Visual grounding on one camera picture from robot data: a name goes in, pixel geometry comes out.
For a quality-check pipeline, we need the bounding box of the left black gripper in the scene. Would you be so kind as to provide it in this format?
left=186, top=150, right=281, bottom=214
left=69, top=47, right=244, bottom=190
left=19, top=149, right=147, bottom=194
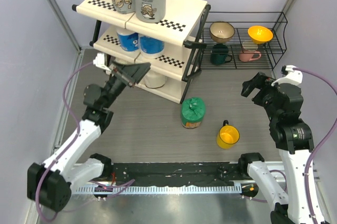
left=102, top=60, right=150, bottom=109

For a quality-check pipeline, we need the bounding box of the cream paper towel roll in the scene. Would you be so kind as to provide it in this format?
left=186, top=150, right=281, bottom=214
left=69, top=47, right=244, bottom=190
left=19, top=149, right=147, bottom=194
left=114, top=58, right=135, bottom=65
left=144, top=70, right=167, bottom=89

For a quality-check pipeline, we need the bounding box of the green paper towel roll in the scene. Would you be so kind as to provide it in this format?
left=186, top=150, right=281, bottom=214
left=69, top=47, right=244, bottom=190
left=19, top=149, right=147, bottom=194
left=181, top=97, right=206, bottom=129

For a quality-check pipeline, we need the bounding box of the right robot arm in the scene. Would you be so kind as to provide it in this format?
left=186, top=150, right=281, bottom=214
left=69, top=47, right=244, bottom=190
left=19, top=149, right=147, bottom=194
left=237, top=70, right=326, bottom=223

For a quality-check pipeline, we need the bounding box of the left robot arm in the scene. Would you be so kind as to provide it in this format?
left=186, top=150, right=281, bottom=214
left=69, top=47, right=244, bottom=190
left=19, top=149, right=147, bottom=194
left=27, top=63, right=151, bottom=213

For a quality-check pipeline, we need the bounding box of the cream checkered three-tier shelf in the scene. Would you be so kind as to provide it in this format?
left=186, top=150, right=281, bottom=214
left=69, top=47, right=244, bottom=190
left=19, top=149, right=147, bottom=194
left=72, top=0, right=211, bottom=104

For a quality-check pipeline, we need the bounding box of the pink mug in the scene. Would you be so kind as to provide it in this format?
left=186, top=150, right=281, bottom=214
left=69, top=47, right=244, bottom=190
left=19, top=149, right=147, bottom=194
left=239, top=41, right=262, bottom=62

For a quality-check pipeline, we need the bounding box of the dark green mug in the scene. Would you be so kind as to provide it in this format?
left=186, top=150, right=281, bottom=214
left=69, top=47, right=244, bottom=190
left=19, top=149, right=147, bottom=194
left=210, top=44, right=233, bottom=65

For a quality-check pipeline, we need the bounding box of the yellow enamel mug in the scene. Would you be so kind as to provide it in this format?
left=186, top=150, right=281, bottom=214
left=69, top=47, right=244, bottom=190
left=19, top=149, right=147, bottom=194
left=216, top=120, right=240, bottom=149

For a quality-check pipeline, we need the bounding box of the yellow orange bowl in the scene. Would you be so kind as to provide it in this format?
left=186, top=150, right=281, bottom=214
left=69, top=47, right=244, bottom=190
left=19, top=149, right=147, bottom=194
left=247, top=25, right=273, bottom=45

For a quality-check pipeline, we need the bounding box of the beige brown bowl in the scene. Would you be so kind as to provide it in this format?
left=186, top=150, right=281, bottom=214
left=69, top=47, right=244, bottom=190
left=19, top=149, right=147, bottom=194
left=209, top=22, right=235, bottom=44

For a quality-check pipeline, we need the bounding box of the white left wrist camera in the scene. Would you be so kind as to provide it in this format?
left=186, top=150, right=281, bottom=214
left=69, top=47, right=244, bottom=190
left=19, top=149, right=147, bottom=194
left=93, top=52, right=112, bottom=74

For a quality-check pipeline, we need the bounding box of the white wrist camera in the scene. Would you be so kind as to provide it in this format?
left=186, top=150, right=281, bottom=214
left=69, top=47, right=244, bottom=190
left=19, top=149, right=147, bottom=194
left=93, top=52, right=112, bottom=74
left=271, top=65, right=303, bottom=86

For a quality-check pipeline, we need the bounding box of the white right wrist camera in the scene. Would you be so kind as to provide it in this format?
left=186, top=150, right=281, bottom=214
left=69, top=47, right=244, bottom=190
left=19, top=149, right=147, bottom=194
left=271, top=65, right=303, bottom=86

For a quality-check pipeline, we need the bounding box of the black wire rack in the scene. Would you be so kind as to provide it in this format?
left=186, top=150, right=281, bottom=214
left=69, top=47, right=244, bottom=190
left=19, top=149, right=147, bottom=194
left=201, top=11, right=288, bottom=70

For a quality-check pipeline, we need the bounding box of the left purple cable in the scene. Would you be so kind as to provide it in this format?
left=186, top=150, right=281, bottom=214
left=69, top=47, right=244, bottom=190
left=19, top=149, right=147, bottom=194
left=34, top=61, right=135, bottom=222

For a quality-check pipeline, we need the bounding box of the purple cable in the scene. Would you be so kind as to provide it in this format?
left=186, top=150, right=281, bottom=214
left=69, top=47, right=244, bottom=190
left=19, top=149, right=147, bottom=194
left=34, top=61, right=135, bottom=222
left=242, top=67, right=337, bottom=224

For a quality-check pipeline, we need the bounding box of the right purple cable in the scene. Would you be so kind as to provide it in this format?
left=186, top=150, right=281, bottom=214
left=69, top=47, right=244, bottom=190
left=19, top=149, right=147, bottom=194
left=242, top=67, right=337, bottom=224

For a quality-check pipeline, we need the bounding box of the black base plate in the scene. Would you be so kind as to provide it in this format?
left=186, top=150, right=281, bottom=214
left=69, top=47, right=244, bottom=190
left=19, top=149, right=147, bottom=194
left=113, top=162, right=251, bottom=187

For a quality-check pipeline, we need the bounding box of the white slotted cable duct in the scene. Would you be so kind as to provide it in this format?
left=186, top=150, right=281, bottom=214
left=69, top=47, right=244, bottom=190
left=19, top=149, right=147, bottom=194
left=73, top=183, right=242, bottom=195

